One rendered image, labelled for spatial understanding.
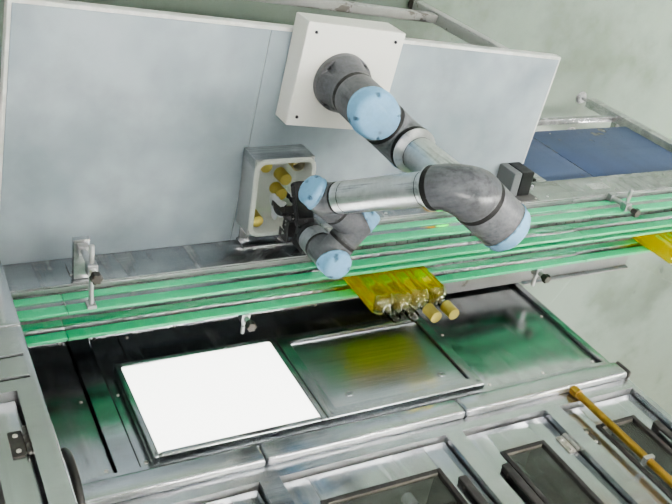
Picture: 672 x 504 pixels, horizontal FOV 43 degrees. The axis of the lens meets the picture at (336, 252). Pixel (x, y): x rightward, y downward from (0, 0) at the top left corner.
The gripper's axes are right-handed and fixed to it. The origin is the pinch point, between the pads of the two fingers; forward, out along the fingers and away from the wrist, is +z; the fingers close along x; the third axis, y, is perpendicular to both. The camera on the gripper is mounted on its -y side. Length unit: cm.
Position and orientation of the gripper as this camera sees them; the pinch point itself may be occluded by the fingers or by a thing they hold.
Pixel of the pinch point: (280, 193)
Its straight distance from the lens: 229.9
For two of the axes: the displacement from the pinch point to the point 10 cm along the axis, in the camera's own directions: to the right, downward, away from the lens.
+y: -1.4, 8.6, 4.9
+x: 8.8, -1.2, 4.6
